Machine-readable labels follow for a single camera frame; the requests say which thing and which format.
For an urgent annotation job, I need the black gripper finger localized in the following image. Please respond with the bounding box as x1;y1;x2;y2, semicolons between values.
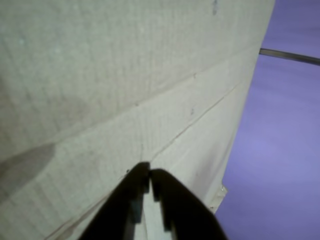
149;168;228;240
79;161;151;240

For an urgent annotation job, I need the brown cardboard sheet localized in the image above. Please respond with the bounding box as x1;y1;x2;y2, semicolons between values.
0;0;276;240

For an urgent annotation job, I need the thin grey rod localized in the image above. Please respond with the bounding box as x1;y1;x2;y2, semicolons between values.
258;47;320;66

